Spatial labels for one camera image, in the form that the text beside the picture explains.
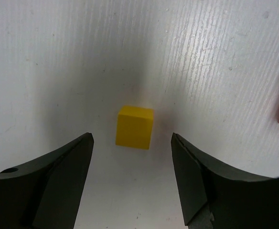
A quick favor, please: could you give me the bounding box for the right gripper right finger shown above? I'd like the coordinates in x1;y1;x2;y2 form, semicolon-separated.
171;133;279;229

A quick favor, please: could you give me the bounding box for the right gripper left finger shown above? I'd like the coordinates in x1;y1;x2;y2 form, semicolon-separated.
0;133;94;229

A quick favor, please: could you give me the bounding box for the yellow cube wood block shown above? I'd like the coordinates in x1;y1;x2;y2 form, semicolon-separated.
116;105;154;150

